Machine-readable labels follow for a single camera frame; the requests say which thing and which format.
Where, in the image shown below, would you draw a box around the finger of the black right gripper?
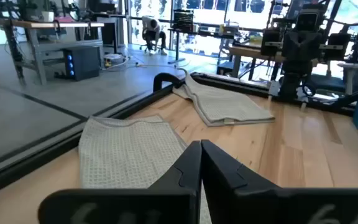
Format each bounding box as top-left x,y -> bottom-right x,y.
283,34 -> 303,63
301,34 -> 323,63

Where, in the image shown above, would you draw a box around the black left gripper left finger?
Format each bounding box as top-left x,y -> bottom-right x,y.
37,139 -> 203,224

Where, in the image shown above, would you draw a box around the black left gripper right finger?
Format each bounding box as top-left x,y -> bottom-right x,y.
201,139 -> 358,224

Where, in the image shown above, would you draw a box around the grey waffle microfiber towel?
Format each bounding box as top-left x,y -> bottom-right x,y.
172,70 -> 275,128
78,114 -> 213,224

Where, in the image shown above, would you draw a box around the wooden work table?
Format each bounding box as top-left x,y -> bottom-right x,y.
228,43 -> 287,78

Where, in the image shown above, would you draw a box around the black standing desk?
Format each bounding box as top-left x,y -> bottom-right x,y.
168,27 -> 239,65

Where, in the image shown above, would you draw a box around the person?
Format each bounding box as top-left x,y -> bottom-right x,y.
141,15 -> 168,56

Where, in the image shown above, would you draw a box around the black computer tower blue lights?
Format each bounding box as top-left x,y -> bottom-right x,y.
62,45 -> 101,82

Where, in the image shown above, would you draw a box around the grey metal workbench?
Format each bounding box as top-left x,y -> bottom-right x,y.
0,18 -> 105,86

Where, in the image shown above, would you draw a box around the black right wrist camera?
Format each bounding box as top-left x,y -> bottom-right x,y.
294,8 -> 320,32

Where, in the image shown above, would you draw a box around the black arched handle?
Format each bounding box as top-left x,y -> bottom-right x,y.
153,72 -> 183,93

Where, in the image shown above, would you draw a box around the black aluminium table frame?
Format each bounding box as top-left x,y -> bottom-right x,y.
0,72 -> 358,200

